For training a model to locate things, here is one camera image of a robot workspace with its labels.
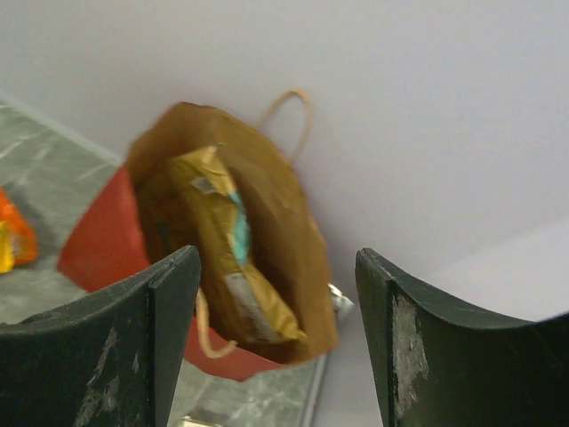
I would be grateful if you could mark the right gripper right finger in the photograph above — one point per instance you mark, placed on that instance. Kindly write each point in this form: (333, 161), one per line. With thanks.
(440, 361)

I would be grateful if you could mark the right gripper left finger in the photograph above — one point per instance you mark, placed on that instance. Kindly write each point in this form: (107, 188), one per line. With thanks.
(111, 358)

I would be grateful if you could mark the red paper bag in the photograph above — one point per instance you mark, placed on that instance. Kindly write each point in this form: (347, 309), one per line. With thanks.
(115, 237)

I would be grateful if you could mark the brown snack pouch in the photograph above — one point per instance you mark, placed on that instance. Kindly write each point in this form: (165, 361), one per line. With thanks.
(193, 200)

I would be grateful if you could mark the orange Fox's candy bag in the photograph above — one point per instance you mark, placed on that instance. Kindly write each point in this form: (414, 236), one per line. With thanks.
(18, 238)

